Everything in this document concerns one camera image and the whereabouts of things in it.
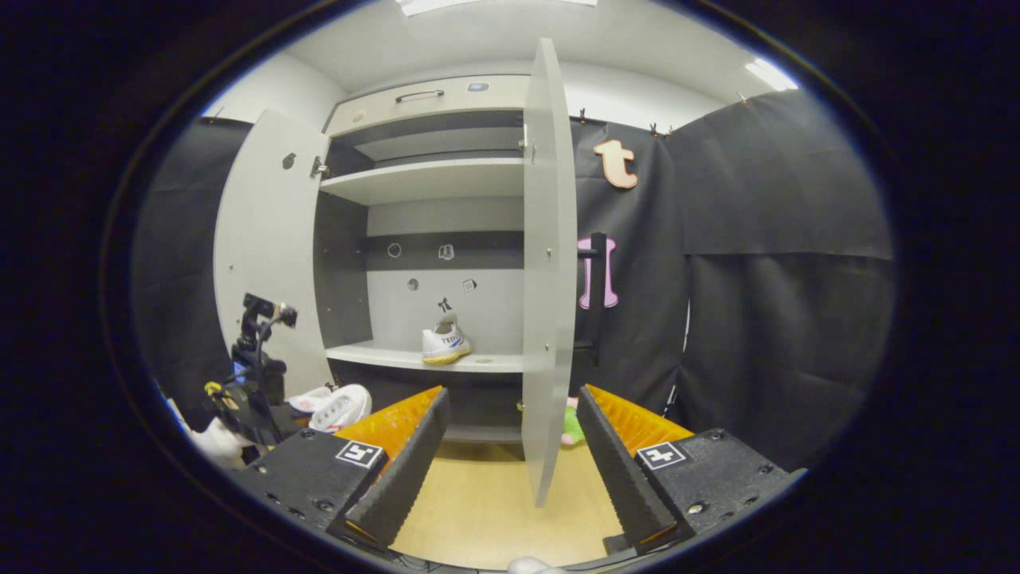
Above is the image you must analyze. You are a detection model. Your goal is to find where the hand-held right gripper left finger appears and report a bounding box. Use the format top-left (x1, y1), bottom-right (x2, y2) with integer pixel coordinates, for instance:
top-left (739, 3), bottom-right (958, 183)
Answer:
top-left (231, 387), bottom-right (451, 551)

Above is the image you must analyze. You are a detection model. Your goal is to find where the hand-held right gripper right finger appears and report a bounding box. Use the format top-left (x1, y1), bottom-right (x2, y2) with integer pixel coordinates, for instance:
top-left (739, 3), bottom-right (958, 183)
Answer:
top-left (575, 383), bottom-right (807, 555)

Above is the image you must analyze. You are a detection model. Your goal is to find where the white shoe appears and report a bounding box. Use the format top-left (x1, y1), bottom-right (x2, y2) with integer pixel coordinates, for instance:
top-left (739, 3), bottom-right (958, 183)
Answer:
top-left (421, 313), bottom-right (473, 366)
top-left (288, 383), bottom-right (373, 434)

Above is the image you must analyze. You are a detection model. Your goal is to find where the grey cabinet door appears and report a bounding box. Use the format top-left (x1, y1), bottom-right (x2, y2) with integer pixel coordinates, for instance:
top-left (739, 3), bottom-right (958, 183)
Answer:
top-left (520, 37), bottom-right (579, 509)
top-left (214, 109), bottom-right (335, 397)

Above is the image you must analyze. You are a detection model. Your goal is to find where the grey shoe cabinet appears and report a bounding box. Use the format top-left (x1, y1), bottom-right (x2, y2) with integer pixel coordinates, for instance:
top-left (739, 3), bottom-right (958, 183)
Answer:
top-left (312, 74), bottom-right (531, 443)

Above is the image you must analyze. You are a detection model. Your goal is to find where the grey cabinet drawer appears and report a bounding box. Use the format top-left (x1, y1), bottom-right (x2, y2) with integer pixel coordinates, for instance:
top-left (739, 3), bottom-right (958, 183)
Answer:
top-left (323, 75), bottom-right (531, 138)

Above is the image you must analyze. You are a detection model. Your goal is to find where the pink green plush toy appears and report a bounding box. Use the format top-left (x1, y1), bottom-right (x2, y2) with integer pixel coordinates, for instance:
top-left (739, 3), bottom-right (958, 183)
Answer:
top-left (560, 396), bottom-right (587, 447)

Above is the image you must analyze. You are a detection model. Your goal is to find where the black backdrop cloth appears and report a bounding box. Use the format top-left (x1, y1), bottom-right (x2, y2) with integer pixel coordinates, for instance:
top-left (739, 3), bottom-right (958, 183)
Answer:
top-left (131, 118), bottom-right (256, 431)
top-left (567, 88), bottom-right (895, 473)

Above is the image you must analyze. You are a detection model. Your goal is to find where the ceiling light panel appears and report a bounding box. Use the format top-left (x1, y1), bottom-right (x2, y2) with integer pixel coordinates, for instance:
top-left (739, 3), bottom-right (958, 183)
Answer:
top-left (745, 57), bottom-right (799, 92)
top-left (396, 0), bottom-right (598, 17)

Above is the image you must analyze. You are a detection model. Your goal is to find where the black right door handle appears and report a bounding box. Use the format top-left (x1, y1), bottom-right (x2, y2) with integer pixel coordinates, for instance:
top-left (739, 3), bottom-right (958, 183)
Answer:
top-left (582, 231), bottom-right (610, 369)

